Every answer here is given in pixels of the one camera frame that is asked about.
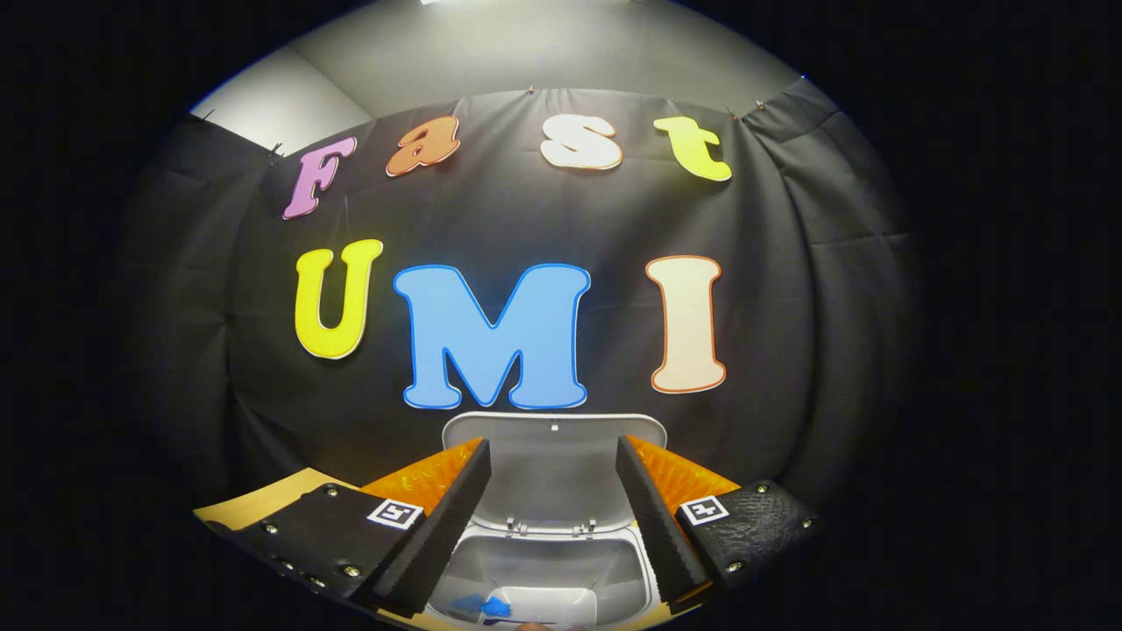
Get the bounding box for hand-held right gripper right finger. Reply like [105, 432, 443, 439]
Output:
[614, 434, 827, 616]

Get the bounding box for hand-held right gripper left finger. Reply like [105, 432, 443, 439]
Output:
[203, 436, 494, 620]

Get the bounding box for blue paper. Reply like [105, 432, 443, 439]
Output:
[451, 593, 514, 620]

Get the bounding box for white desktop garbage bin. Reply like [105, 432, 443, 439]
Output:
[423, 412, 669, 631]

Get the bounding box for wooden desktop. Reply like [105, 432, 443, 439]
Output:
[193, 467, 702, 631]

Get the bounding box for black backdrop cloth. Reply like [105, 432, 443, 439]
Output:
[114, 79, 926, 527]

